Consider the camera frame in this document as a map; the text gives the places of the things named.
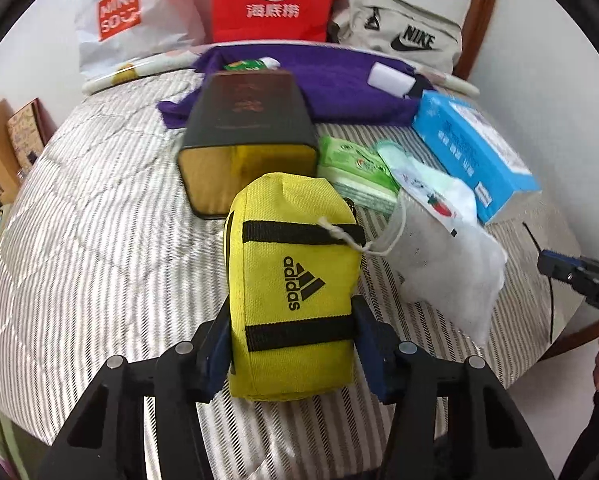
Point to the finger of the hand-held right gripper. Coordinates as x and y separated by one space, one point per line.
559 267

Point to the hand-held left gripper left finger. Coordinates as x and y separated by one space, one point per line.
218 355

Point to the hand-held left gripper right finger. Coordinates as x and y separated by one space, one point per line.
377 360

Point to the yellow zip pouch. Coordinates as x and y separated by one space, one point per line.
279 260

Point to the green wet wipes pack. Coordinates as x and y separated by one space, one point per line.
354 160

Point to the white sponge block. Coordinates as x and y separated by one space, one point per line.
389 77

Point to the green and orange packet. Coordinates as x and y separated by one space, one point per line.
244 65

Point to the blue tissue pack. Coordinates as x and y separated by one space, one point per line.
464 150

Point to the black tea tin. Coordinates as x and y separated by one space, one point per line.
249 110

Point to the purple towel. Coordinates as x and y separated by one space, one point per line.
339 85

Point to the brown patterned notebook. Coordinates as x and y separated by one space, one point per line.
26 132

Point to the rolled white paper poster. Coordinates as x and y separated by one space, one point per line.
144 67

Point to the grey waist bag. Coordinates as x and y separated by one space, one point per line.
359 10

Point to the white plastic shopping bag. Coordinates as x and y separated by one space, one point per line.
154 35

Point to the red paper bag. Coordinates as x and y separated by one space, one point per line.
274 25

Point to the brown wooden door frame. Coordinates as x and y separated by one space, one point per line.
479 20

